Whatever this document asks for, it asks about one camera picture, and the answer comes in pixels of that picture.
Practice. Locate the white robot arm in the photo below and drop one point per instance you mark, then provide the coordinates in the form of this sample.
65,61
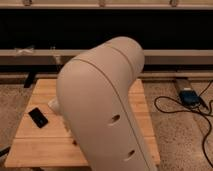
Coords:
92,92

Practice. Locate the white rectangular box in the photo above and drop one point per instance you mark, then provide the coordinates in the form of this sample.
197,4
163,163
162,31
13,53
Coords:
54,106

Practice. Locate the metal rail frame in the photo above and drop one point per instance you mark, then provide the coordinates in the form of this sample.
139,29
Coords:
152,57

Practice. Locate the black smartphone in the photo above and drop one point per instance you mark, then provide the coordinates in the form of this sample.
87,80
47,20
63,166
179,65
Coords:
38,117

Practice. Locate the blue device on floor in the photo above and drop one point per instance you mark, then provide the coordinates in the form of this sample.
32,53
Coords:
188,97

